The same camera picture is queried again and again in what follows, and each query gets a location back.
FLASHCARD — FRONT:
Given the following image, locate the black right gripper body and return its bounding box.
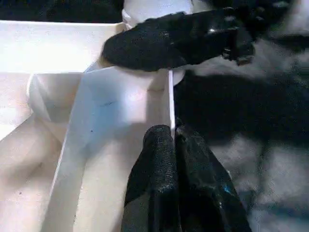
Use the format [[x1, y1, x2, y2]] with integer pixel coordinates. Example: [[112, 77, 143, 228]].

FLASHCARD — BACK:
[[212, 0, 295, 66]]

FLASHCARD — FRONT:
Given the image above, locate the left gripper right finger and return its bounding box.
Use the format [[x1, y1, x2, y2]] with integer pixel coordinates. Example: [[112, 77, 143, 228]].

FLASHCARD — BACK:
[[175, 123, 253, 232]]

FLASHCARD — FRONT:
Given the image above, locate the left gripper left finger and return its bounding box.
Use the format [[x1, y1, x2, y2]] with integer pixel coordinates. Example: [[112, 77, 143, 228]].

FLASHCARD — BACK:
[[121, 125, 180, 232]]

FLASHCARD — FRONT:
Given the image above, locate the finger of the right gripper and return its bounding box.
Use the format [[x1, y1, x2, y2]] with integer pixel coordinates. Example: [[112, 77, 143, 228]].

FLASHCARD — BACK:
[[100, 11, 242, 72]]

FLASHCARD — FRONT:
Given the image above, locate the white plastic table leg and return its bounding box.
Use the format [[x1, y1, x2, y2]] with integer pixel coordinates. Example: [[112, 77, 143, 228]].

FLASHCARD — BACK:
[[121, 0, 194, 30]]

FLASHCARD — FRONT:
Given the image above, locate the white plastic table top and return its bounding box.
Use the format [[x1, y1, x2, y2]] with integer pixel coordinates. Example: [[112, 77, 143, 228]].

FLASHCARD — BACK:
[[0, 19, 186, 232]]

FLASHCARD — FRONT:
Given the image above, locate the black mat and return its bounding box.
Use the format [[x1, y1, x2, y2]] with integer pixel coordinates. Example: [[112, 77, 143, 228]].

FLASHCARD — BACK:
[[0, 0, 309, 232]]

